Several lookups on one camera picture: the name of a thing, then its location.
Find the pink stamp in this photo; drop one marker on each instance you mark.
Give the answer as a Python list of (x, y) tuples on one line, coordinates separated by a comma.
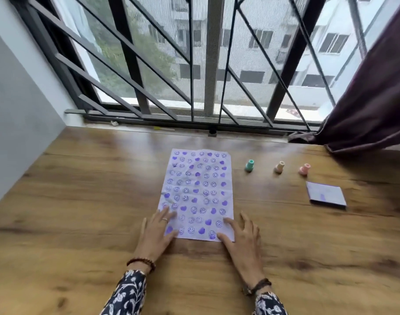
[(304, 169)]

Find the person's left thumb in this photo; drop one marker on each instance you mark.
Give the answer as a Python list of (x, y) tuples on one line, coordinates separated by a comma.
[(172, 238)]

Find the white apartment building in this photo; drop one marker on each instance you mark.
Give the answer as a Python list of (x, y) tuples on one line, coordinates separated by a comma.
[(252, 45)]

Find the dark purple curtain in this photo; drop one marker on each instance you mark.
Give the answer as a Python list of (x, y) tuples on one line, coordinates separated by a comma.
[(374, 104)]

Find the person's left forearm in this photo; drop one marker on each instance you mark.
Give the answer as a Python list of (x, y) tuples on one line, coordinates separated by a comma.
[(127, 293)]

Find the person's right hand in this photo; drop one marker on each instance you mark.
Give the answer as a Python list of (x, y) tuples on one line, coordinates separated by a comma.
[(247, 254)]

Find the yellow strip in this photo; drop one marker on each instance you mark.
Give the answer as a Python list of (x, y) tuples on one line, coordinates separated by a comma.
[(164, 129)]

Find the beige stamp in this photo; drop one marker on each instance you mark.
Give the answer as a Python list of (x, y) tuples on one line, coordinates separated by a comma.
[(279, 167)]

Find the person's right thumb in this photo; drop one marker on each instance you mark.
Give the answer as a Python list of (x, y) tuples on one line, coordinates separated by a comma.
[(225, 240)]

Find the person's left hand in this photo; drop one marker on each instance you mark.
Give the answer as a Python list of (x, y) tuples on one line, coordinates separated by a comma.
[(152, 241)]

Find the person's right middle finger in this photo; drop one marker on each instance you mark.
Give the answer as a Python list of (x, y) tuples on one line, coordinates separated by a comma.
[(246, 223)]

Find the green tree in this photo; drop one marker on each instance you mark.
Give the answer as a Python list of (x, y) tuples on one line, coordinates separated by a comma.
[(121, 52)]

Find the purple ink pad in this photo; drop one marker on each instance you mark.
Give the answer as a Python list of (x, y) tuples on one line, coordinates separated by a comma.
[(325, 194)]

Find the black metal window grille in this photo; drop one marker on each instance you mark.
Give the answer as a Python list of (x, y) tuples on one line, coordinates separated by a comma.
[(131, 58)]

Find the black window knob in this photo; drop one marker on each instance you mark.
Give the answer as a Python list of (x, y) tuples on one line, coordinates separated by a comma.
[(212, 131)]

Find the white paper with purple stamps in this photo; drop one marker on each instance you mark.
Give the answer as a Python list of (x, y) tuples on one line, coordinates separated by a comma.
[(197, 190)]

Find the person's left little finger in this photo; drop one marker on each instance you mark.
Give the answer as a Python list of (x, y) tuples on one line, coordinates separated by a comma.
[(144, 228)]

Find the green stamp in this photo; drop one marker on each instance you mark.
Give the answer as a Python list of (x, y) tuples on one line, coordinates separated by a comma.
[(249, 165)]

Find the person's right forearm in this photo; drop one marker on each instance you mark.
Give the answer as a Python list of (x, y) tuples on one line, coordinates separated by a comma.
[(269, 303)]

